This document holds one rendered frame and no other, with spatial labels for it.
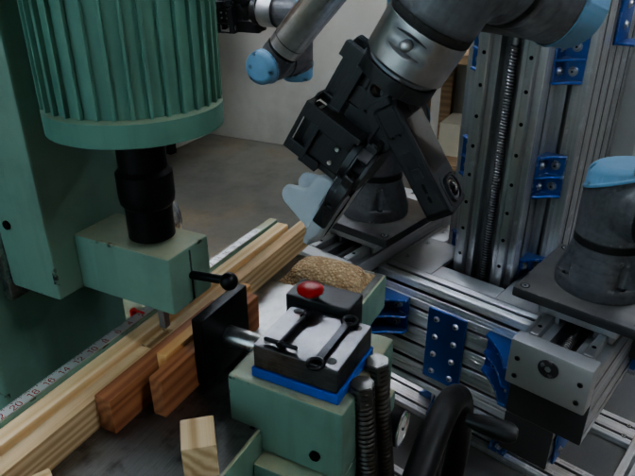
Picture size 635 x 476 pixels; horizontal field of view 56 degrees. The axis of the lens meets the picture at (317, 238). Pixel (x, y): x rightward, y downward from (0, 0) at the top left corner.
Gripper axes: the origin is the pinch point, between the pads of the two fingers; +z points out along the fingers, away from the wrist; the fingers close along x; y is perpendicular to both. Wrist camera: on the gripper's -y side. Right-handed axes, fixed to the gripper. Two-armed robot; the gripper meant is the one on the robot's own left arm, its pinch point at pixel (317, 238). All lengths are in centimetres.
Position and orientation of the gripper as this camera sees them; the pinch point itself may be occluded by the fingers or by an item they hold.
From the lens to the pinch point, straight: 63.4
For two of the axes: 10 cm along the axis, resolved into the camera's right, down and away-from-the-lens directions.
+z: -4.5, 6.7, 5.9
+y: -7.8, -6.2, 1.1
